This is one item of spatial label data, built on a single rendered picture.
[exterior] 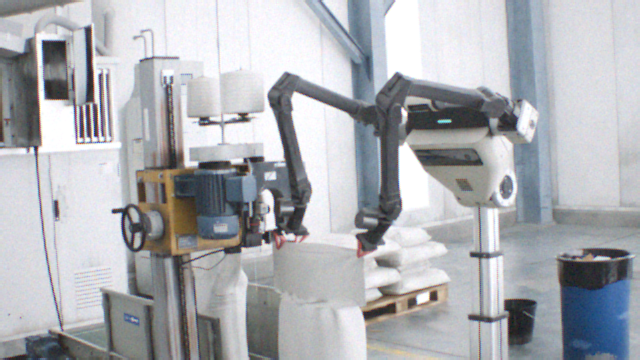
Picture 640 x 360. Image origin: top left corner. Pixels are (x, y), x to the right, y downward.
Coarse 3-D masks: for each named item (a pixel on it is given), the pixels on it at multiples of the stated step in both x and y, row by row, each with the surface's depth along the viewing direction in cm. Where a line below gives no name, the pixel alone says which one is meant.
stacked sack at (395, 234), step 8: (352, 232) 668; (392, 232) 644; (400, 232) 639; (408, 232) 643; (416, 232) 649; (424, 232) 655; (392, 240) 634; (400, 240) 632; (408, 240) 636; (416, 240) 643; (424, 240) 651
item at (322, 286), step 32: (288, 256) 303; (320, 256) 288; (352, 256) 281; (288, 288) 305; (320, 288) 289; (352, 288) 282; (288, 320) 300; (320, 320) 284; (352, 320) 284; (288, 352) 300; (320, 352) 285; (352, 352) 282
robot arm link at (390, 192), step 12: (396, 108) 241; (384, 120) 245; (396, 120) 243; (384, 132) 248; (396, 132) 249; (384, 144) 251; (396, 144) 252; (384, 156) 254; (396, 156) 254; (384, 168) 256; (396, 168) 257; (384, 180) 259; (396, 180) 259; (384, 192) 261; (396, 192) 261; (384, 204) 265; (396, 204) 263
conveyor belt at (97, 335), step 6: (78, 330) 445; (84, 330) 445; (90, 330) 445; (96, 330) 445; (102, 330) 444; (78, 336) 431; (84, 336) 431; (90, 336) 430; (96, 336) 430; (102, 336) 430; (90, 342) 417; (96, 342) 416; (102, 342) 416
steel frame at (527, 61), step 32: (320, 0) 842; (352, 0) 902; (384, 0) 914; (512, 0) 1117; (352, 32) 902; (384, 32) 889; (512, 32) 1116; (352, 64) 902; (384, 64) 889; (512, 64) 1115; (544, 64) 1102; (352, 96) 904; (512, 96) 1116; (544, 96) 1101; (544, 128) 1100; (544, 160) 1100; (544, 192) 1101; (544, 224) 1095
